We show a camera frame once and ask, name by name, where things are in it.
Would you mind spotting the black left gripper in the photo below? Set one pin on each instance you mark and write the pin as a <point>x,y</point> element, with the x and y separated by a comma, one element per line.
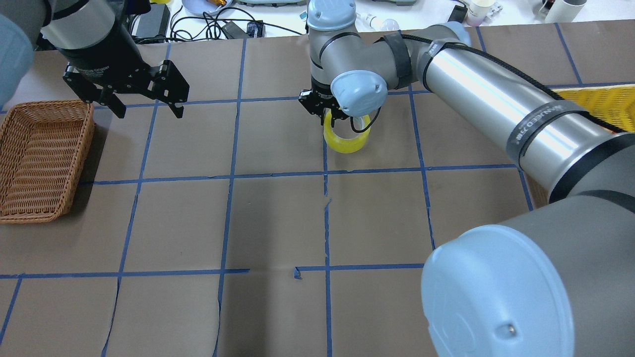
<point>103,53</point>

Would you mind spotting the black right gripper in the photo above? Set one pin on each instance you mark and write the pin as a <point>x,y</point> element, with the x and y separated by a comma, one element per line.
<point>316,100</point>

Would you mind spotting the yellow tape roll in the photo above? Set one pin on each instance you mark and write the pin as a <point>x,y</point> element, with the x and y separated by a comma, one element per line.
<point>348,145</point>

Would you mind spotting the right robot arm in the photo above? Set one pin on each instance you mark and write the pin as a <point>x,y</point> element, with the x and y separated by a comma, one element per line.
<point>554,282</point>

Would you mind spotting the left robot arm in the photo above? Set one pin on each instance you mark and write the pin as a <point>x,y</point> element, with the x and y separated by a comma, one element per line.
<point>66,24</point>

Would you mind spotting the light bulb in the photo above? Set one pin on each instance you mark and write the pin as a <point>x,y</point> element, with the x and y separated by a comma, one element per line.
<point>378,23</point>

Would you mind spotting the brown wicker basket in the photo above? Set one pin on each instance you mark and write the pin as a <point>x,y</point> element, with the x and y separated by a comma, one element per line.
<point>44,145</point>

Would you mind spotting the blue bowl with bottle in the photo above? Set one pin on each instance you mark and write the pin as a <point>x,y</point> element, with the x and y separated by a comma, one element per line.
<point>199,7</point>

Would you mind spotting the black power adapter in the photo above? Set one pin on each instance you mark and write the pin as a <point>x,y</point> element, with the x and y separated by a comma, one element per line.
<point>458,14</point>

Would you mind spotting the lavender cup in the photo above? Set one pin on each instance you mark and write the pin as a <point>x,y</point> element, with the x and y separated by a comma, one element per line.
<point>477,11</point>

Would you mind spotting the yellow plastic basket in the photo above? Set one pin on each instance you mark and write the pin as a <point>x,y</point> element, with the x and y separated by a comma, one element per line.
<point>615,104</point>

